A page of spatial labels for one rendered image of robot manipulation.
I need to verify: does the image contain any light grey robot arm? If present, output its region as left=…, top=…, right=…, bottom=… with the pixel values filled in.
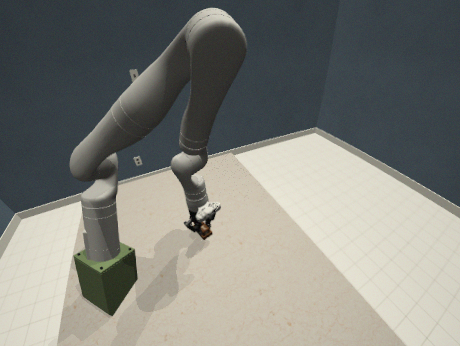
left=70, top=8, right=247, bottom=262

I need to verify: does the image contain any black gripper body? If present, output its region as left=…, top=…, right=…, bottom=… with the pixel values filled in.
left=188, top=209, right=198, bottom=223

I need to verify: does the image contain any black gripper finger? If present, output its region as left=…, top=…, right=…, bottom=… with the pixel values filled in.
left=184, top=218, right=203, bottom=235
left=205, top=213, right=216, bottom=229

